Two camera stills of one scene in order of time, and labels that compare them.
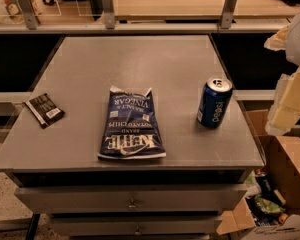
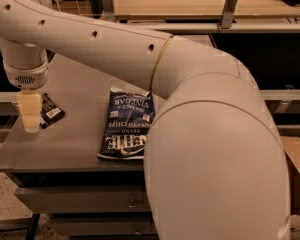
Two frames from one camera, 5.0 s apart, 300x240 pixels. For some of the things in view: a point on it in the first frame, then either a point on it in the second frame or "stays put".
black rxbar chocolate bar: [44, 109] stays put
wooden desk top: [194, 1] stays put
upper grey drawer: [130, 199] stays put
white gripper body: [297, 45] → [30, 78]
